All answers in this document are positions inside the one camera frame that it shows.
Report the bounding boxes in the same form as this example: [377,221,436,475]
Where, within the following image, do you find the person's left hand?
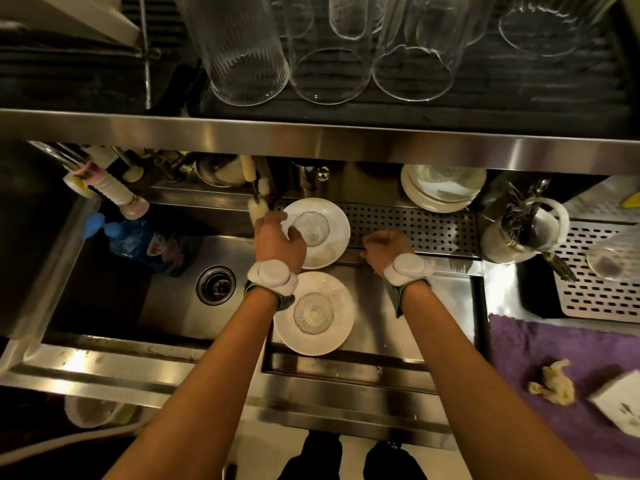
[253,210,307,275]

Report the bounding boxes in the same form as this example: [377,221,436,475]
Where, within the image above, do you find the person's right hand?
[359,229,416,281]

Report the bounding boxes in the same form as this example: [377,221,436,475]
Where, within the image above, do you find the white saucer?
[279,197,352,271]
[273,271,356,357]

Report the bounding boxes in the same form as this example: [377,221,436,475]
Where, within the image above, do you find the stack of white plates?
[399,163,489,214]

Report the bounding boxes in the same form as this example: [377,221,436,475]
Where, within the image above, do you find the group of tall clear glasses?
[172,0,623,107]

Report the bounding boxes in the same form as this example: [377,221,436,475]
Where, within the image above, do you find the person's right forearm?
[399,282,596,480]

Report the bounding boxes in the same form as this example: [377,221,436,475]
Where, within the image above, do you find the person's left forearm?
[105,287,281,480]

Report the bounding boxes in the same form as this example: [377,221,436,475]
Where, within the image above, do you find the person's right leg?
[362,441,429,480]

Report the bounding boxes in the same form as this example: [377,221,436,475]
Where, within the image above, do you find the person's leg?
[277,432,343,480]
[362,441,429,480]

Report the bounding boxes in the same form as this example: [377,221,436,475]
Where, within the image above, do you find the person's left leg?
[277,432,343,480]

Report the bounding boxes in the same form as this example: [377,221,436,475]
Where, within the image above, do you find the white right wrist tracker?
[383,252,436,319]

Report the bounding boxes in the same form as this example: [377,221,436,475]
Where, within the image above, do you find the white wrist tracker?
[383,252,436,319]
[243,258,300,312]

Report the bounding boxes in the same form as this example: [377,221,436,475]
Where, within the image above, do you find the perforated steel drip tray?
[272,197,482,259]

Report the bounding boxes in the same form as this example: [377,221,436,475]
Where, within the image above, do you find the white left wrist tracker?
[243,258,300,312]

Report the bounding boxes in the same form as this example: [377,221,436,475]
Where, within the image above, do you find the white sponge bottle brush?
[239,154,276,225]

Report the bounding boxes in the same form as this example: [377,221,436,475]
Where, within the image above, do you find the round sink drain strainer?
[195,265,237,307]

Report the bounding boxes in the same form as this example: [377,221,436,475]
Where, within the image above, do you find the recessed steel drainboard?
[259,254,491,395]

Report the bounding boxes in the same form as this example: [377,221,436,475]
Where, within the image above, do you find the round steel bowl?
[195,153,251,188]

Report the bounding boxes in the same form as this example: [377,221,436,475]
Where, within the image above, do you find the blue dish soap bottle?
[82,213,199,277]

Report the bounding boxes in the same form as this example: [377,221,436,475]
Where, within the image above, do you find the stainless steel sink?
[39,204,266,345]

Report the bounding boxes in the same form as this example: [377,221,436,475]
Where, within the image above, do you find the bunch of steel cutlery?
[499,179,551,248]

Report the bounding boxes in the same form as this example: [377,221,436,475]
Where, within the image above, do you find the white ceramic cutlery jug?
[481,194,571,265]

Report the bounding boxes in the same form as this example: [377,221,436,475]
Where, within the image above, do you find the purple cloth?
[487,313,640,480]

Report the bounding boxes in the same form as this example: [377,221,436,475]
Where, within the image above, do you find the steel fork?
[542,252,580,285]

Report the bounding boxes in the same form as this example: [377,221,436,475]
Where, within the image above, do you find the yellow faucet tag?
[62,169,96,198]

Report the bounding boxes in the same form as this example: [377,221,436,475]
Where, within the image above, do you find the slotted steel drip tray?
[552,220,640,325]

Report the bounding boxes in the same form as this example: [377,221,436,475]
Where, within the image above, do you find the crumpled beige tissue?
[527,359,576,407]

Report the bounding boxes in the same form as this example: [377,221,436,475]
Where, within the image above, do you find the clear measuring cup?
[585,227,640,283]

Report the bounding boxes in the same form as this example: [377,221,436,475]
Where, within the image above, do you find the chrome faucet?
[27,140,93,173]

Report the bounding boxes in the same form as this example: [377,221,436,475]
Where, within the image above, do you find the white plastic bag bin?
[63,394,139,429]

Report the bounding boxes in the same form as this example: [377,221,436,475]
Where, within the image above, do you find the wire dish rack with tray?
[0,0,196,113]

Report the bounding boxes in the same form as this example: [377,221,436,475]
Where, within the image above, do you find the white hose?
[0,419,146,468]

